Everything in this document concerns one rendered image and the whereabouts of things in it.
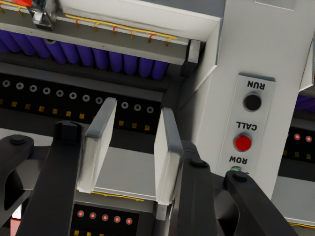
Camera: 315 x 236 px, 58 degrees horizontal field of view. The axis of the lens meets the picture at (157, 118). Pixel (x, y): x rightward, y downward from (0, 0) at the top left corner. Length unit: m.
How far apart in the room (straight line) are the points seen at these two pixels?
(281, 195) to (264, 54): 0.16
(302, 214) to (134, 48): 0.27
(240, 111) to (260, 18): 0.09
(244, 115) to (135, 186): 0.14
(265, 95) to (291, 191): 0.12
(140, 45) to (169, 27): 0.04
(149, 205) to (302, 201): 0.18
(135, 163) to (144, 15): 0.16
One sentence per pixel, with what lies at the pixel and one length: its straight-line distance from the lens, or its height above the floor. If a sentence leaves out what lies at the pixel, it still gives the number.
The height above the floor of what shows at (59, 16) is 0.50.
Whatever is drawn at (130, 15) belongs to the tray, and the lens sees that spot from 0.32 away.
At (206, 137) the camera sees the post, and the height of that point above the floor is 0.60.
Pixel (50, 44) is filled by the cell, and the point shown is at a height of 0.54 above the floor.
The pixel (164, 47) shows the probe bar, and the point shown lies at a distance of 0.34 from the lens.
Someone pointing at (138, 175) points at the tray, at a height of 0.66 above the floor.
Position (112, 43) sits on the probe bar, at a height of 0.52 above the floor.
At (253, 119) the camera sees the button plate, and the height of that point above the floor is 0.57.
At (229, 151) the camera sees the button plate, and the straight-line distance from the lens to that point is 0.31.
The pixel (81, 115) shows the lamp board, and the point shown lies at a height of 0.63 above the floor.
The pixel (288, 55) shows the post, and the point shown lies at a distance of 0.32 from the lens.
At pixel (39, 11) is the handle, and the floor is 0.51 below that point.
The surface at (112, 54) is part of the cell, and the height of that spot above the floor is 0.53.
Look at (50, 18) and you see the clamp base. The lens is 0.32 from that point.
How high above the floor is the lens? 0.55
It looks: 8 degrees up
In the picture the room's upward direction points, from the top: 169 degrees counter-clockwise
